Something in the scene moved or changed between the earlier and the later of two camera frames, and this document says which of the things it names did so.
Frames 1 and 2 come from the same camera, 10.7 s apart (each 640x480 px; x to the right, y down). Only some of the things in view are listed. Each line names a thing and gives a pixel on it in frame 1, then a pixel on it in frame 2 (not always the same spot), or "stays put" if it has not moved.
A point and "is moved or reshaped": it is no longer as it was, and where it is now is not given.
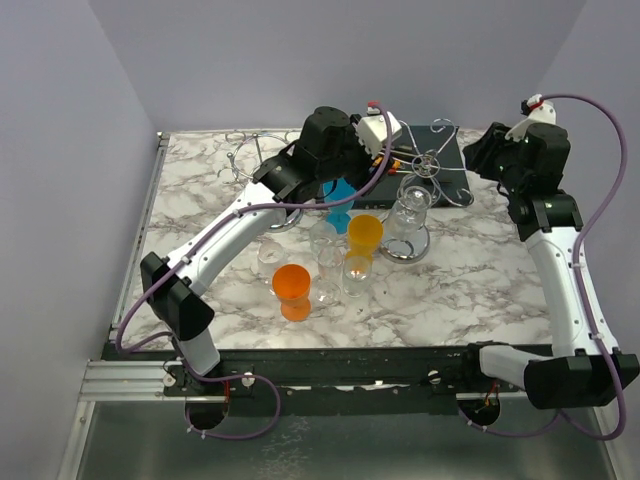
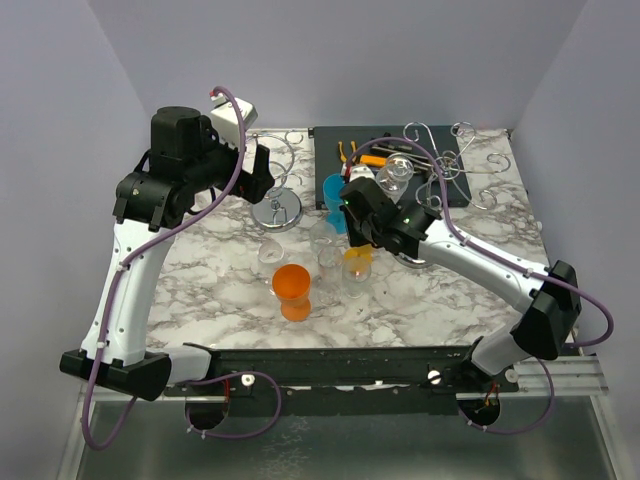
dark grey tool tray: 429,155 stays put
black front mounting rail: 332,380 stays put
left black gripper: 363,179 to 253,186
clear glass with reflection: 356,275 stays put
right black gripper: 479,154 to 354,239
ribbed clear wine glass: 404,234 is moved or reshaped
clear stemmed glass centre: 330,275 stays put
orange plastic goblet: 292,285 stays put
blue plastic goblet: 338,189 stays put
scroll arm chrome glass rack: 426,169 to 448,164
